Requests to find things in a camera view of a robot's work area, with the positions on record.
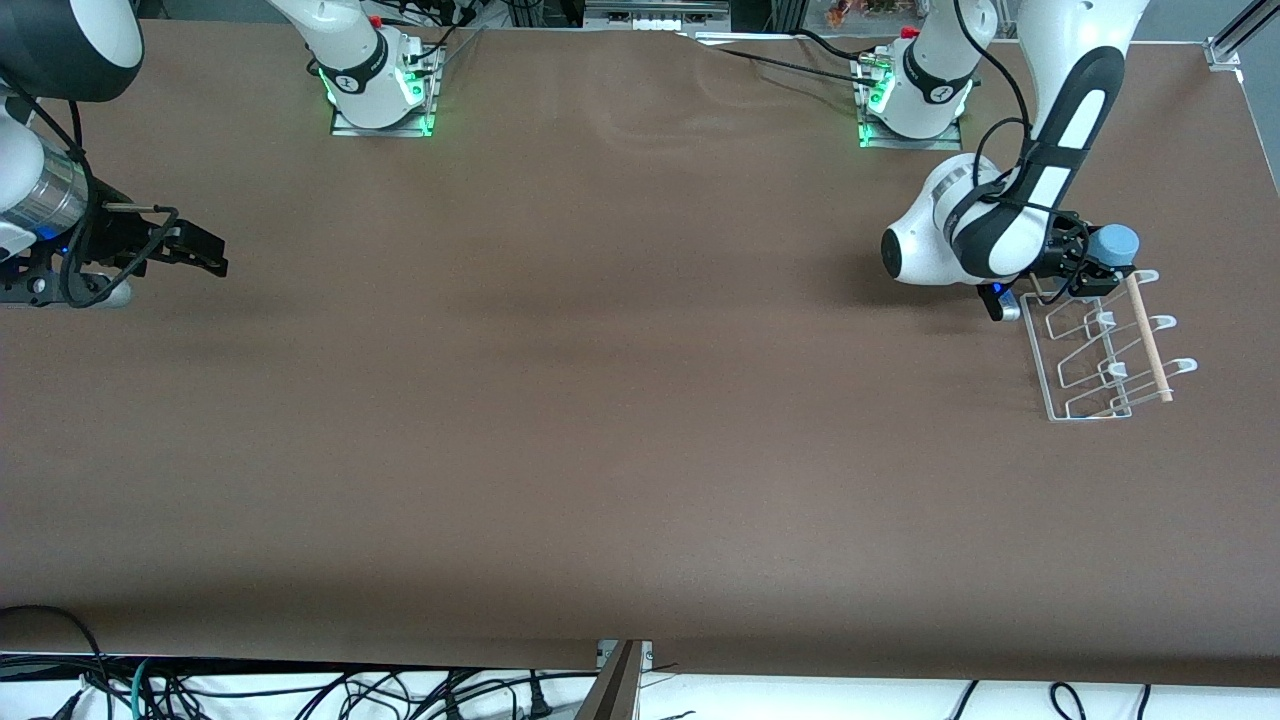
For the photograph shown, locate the blue plastic cup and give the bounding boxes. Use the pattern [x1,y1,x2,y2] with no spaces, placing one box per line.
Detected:
[1087,224,1142,273]

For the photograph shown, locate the aluminium corner profile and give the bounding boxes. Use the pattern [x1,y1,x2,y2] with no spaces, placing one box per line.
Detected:
[1204,0,1280,71]

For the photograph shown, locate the brown table cover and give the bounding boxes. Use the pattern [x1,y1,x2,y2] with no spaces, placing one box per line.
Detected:
[0,18,1280,691]

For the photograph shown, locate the dark wooden beam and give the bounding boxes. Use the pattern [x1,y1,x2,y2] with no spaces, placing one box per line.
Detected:
[572,642,643,720]

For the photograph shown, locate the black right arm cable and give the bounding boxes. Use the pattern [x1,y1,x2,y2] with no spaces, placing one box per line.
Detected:
[3,85,181,309]

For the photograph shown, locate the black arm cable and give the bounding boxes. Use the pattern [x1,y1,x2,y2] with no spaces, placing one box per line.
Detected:
[3,85,181,309]
[950,0,1093,293]

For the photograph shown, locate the white wire cup rack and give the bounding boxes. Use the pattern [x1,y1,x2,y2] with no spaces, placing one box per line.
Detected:
[1020,268,1199,423]

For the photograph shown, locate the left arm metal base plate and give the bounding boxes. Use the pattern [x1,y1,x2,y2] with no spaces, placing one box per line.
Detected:
[857,52,964,152]

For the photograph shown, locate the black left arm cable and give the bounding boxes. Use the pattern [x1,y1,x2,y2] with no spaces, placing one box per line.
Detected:
[950,0,1093,293]

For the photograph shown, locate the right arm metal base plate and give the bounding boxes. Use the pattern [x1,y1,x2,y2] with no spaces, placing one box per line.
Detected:
[330,42,439,139]

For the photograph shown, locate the long black tabletop cable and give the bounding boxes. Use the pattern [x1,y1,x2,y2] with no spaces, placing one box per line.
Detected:
[678,28,881,81]

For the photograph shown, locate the black looped floor cable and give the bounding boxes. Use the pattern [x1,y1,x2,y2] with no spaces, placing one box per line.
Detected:
[0,604,113,720]

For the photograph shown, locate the tangled black floor cables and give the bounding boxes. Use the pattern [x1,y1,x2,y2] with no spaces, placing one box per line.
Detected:
[150,668,601,720]

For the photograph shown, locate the aluminium frame rail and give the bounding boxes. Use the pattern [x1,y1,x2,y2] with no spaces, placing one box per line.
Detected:
[584,0,733,33]

